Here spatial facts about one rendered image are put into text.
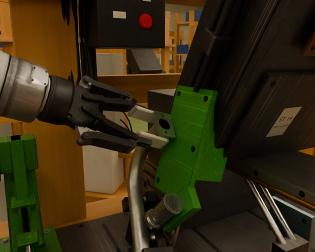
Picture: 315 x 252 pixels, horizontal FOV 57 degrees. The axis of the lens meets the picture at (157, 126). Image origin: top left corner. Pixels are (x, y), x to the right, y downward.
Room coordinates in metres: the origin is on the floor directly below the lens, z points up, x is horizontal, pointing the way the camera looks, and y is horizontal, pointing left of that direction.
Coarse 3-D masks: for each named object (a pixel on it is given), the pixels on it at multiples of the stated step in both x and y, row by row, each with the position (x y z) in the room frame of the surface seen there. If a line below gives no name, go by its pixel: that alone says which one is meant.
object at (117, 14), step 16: (96, 0) 0.67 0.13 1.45; (112, 0) 0.69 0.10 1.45; (128, 0) 0.70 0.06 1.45; (144, 0) 0.72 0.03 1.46; (160, 0) 0.74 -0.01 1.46; (96, 16) 0.67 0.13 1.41; (112, 16) 0.69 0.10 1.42; (128, 16) 0.70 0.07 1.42; (144, 16) 0.72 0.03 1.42; (160, 16) 0.74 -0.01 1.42; (96, 32) 0.68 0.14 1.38; (112, 32) 0.69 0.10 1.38; (128, 32) 0.70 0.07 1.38; (144, 32) 0.72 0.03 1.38; (160, 32) 0.74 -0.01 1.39; (96, 48) 0.78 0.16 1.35; (112, 48) 0.78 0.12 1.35; (128, 48) 0.78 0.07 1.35; (144, 48) 0.78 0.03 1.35
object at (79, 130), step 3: (72, 123) 0.45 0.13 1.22; (75, 126) 0.45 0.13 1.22; (78, 126) 0.44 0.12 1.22; (81, 126) 0.45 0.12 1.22; (75, 129) 0.45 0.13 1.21; (78, 129) 0.44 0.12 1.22; (81, 129) 0.44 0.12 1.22; (84, 129) 0.45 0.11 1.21; (87, 129) 0.45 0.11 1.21; (90, 129) 0.44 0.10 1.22; (78, 132) 0.44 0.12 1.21; (81, 132) 0.44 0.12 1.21; (78, 135) 0.44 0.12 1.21; (78, 138) 0.44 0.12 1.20; (81, 141) 0.43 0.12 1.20; (84, 141) 0.43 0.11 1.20; (87, 141) 0.44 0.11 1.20; (90, 141) 0.45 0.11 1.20
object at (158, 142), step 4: (136, 132) 0.50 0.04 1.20; (140, 132) 0.50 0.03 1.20; (144, 132) 0.51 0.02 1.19; (140, 136) 0.51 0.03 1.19; (144, 136) 0.51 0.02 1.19; (148, 136) 0.51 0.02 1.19; (152, 136) 0.51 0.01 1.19; (156, 136) 0.52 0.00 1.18; (152, 140) 0.52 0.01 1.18; (156, 140) 0.52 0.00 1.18; (160, 140) 0.52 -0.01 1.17; (164, 140) 0.53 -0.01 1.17; (168, 140) 0.53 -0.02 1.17; (152, 144) 0.53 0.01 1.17; (156, 144) 0.53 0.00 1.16; (160, 144) 0.53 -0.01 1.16; (164, 144) 0.54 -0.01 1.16
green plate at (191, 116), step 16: (176, 96) 0.57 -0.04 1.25; (192, 96) 0.53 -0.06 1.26; (208, 96) 0.49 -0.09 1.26; (176, 112) 0.56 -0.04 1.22; (192, 112) 0.51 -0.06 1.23; (208, 112) 0.48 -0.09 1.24; (176, 128) 0.54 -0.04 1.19; (192, 128) 0.50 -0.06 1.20; (208, 128) 0.48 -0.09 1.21; (176, 144) 0.53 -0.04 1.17; (192, 144) 0.49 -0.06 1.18; (208, 144) 0.49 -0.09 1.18; (160, 160) 0.56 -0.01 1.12; (176, 160) 0.51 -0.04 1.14; (192, 160) 0.47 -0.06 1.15; (208, 160) 0.49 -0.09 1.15; (224, 160) 0.51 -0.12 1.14; (160, 176) 0.54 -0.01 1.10; (176, 176) 0.50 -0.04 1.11; (192, 176) 0.46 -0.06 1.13; (208, 176) 0.50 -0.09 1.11; (176, 192) 0.48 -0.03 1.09
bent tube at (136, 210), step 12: (156, 120) 0.54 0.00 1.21; (168, 120) 0.55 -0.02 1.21; (156, 132) 0.52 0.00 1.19; (168, 132) 0.53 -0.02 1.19; (132, 156) 0.59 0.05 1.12; (144, 156) 0.58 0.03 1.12; (132, 168) 0.58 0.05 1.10; (132, 180) 0.57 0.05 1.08; (132, 192) 0.55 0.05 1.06; (132, 204) 0.53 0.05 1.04; (132, 216) 0.51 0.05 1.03; (144, 216) 0.52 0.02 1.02; (132, 228) 0.50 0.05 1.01; (144, 228) 0.49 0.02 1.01; (144, 240) 0.47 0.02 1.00
